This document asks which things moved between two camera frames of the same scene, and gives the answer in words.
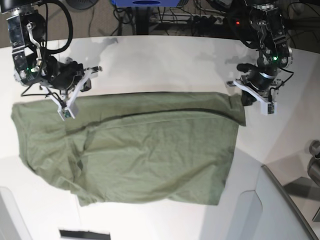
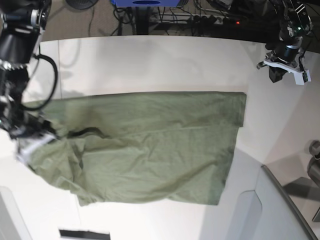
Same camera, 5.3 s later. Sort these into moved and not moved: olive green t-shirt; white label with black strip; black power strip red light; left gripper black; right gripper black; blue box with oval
Moved: left gripper black; right gripper black
Not moved: black power strip red light; white label with black strip; blue box with oval; olive green t-shirt
